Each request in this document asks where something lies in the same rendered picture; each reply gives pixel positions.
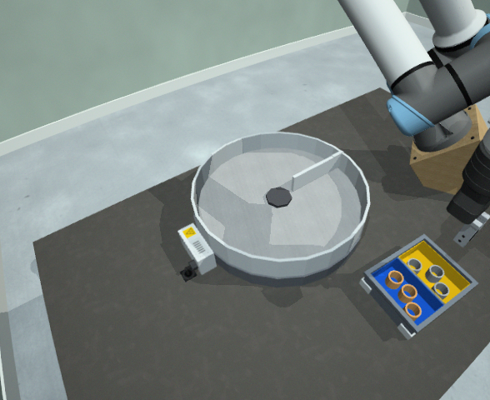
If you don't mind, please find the grey metal sleeve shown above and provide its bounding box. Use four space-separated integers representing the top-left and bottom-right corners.
407 258 423 274
432 282 450 300
425 265 444 283

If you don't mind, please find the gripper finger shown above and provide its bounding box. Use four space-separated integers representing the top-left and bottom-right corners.
453 219 483 247
469 212 490 242

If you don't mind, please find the bronze bushing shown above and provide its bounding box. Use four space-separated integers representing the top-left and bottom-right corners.
385 271 403 289
397 284 418 303
403 302 422 321

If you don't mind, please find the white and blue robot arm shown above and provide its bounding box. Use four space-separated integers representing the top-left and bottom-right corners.
338 0 490 153

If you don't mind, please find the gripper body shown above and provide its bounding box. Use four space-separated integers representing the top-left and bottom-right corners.
447 128 490 224

